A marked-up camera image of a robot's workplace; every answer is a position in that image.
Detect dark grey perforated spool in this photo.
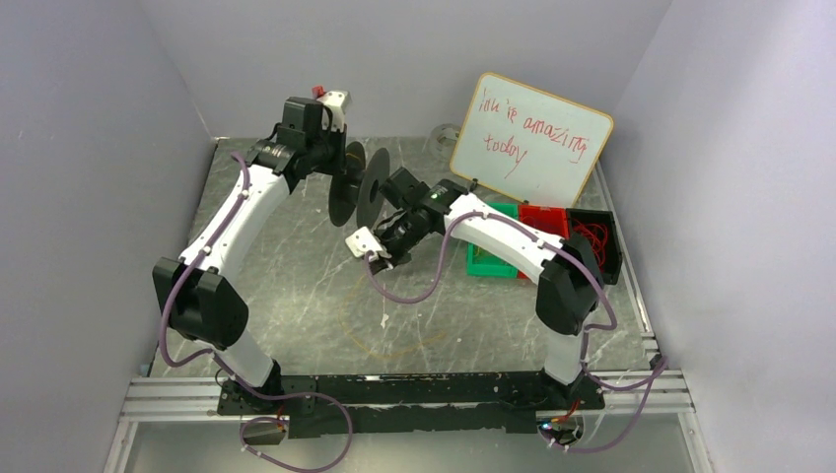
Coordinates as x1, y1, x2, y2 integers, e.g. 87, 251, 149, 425
327, 141, 390, 228

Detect long yellow cable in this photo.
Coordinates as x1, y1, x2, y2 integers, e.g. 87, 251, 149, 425
338, 260, 452, 361

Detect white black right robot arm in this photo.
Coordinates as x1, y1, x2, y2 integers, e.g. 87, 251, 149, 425
363, 168, 606, 406

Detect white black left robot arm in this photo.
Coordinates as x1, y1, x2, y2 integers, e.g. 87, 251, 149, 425
152, 89, 351, 415

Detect green plastic bin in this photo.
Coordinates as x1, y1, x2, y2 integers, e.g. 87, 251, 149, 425
466, 203, 519, 279

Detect yellow framed whiteboard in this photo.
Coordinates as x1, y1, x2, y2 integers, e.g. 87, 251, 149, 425
450, 72, 614, 208

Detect red plastic bin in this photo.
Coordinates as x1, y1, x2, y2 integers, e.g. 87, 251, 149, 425
518, 204, 570, 238

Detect black plastic bin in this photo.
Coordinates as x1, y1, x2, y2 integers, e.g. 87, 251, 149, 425
567, 208, 624, 286

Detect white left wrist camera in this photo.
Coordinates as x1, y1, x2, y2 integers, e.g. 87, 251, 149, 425
312, 86, 352, 134

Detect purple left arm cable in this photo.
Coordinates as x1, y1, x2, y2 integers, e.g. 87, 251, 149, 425
158, 151, 354, 473

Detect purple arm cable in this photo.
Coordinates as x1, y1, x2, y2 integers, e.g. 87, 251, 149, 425
158, 151, 354, 473
362, 212, 670, 456

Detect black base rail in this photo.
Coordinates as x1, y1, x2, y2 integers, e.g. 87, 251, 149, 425
217, 371, 605, 439

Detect red cables in bin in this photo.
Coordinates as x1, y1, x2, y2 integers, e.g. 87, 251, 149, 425
573, 222, 612, 272

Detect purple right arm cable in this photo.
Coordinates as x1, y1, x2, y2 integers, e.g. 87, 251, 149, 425
362, 212, 670, 456

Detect aluminium frame rail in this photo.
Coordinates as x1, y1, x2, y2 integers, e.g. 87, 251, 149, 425
120, 377, 222, 423

